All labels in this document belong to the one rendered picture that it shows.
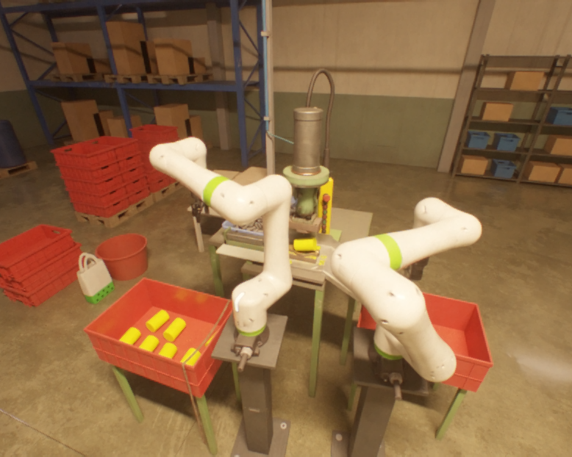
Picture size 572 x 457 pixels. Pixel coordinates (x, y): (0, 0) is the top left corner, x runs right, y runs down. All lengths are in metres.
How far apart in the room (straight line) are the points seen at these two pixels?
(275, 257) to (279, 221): 0.16
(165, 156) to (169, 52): 5.57
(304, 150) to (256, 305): 0.66
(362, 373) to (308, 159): 0.87
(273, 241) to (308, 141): 0.45
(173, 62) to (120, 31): 1.20
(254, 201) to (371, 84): 5.71
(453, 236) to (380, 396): 0.73
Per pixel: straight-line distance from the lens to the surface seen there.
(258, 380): 1.47
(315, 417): 2.18
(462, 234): 1.05
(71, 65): 8.58
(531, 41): 6.74
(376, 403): 1.47
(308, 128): 1.29
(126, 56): 7.39
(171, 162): 1.17
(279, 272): 1.20
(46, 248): 3.42
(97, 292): 3.22
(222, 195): 0.95
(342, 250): 0.80
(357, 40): 6.54
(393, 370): 1.22
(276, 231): 1.09
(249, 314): 1.16
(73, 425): 2.51
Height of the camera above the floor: 1.93
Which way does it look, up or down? 30 degrees down
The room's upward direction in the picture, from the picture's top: straight up
